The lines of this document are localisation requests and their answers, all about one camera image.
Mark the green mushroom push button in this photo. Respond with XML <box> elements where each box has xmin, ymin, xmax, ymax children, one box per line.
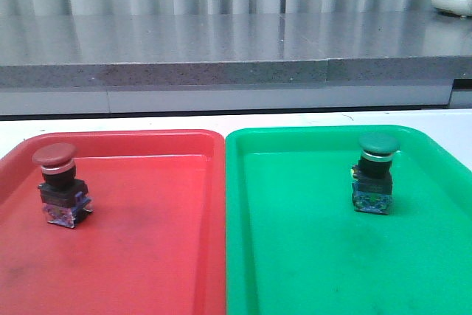
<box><xmin>351</xmin><ymin>131</ymin><xmax>400</xmax><ymax>215</ymax></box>

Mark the red mushroom push button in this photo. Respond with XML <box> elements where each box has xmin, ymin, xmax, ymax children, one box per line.
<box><xmin>32</xmin><ymin>142</ymin><xmax>93</xmax><ymax>229</ymax></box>

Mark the green plastic tray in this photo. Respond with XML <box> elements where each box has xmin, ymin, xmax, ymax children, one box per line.
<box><xmin>226</xmin><ymin>125</ymin><xmax>471</xmax><ymax>314</ymax></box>

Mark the red plastic tray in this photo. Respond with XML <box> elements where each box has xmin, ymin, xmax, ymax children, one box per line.
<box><xmin>1</xmin><ymin>130</ymin><xmax>226</xmax><ymax>314</ymax></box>

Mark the grey stone counter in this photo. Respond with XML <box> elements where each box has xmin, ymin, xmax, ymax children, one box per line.
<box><xmin>1</xmin><ymin>11</ymin><xmax>471</xmax><ymax>117</ymax></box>

